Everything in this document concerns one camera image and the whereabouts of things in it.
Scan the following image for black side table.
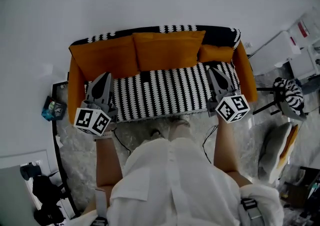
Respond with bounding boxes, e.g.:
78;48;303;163
51;81;70;123

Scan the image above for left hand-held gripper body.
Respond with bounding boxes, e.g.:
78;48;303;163
73;96;119;137

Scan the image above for person's left forearm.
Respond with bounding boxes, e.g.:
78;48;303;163
94;137;124;188

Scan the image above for teal printed bag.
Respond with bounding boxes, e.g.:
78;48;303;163
41;95;68;122

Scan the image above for person's right forearm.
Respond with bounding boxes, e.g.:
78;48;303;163
212;117;243;174

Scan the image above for person's beige shoe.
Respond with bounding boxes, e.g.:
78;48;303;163
149;128;163;139
169;114;191;129

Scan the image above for white side table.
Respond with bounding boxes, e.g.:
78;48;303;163
0;149;51;226

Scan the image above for person's white shirt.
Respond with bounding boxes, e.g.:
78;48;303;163
74;136;285;226

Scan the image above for grey padded chair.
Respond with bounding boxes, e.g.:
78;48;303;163
257;121;300;185

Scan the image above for black white patterned cloth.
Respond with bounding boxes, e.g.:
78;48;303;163
272;77;306;116

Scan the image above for black bag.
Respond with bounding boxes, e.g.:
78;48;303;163
31;174;68;206
33;203;66;226

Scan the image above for black storage crate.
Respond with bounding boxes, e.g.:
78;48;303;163
284;166;320;208

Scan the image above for small grey device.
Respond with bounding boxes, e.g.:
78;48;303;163
19;161;42;181

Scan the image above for thin black cable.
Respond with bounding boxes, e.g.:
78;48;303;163
112;128;132;157
201;124;218;163

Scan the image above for person's beige trousers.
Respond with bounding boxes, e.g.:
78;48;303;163
147;118;199;146

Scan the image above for white appliance with red label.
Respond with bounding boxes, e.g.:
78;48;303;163
273;29;303;68

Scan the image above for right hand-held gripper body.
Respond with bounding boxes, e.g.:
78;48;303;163
206;88;251;124

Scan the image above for grey harness strap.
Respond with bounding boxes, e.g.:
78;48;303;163
238;197;263;226
94;187;109;226

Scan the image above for small orange cushion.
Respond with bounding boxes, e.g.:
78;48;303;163
198;44;236;64

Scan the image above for white carton with red label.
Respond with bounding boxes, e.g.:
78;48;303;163
287;7;320;40

